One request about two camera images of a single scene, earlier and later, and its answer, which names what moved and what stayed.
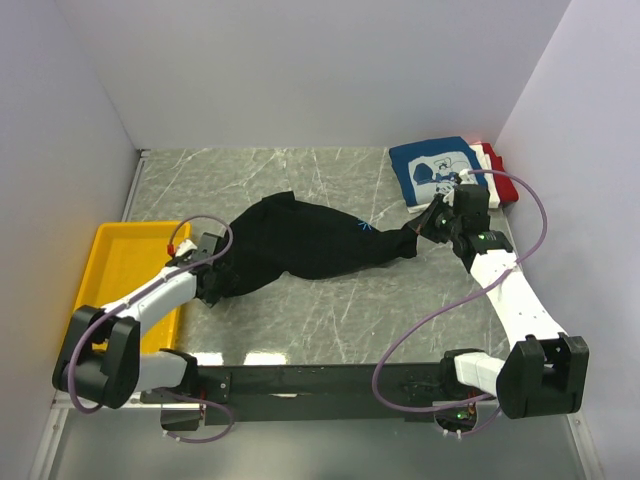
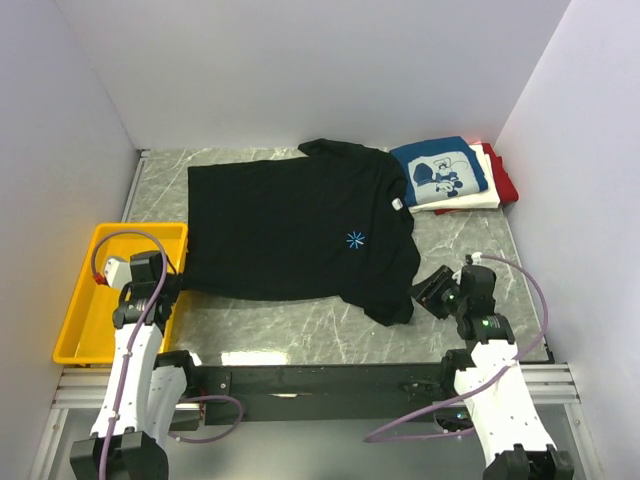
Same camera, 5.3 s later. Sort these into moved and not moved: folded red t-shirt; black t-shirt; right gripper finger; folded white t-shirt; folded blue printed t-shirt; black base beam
Moved: black t-shirt; right gripper finger
Not moved: folded red t-shirt; black base beam; folded blue printed t-shirt; folded white t-shirt
